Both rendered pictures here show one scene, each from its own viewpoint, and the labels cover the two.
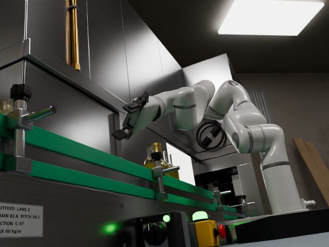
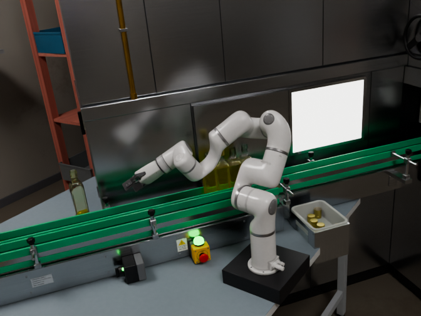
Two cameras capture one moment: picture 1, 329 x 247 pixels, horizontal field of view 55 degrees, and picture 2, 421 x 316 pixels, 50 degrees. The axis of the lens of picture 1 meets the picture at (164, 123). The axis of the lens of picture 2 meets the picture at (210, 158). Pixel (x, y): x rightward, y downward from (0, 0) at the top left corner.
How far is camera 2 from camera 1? 1.76 m
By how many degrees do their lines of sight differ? 68
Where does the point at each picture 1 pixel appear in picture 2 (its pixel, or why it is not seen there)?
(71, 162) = (70, 247)
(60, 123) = (126, 149)
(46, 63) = (100, 118)
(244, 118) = (249, 177)
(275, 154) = (252, 226)
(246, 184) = not seen: outside the picture
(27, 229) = (46, 281)
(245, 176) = not seen: outside the picture
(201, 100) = (215, 150)
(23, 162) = (36, 266)
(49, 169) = (56, 256)
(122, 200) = (105, 254)
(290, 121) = not seen: outside the picture
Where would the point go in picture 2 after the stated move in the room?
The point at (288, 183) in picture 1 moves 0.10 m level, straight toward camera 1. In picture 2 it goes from (256, 250) to (231, 258)
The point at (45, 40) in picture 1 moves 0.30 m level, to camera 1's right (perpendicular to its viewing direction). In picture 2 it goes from (99, 91) to (136, 103)
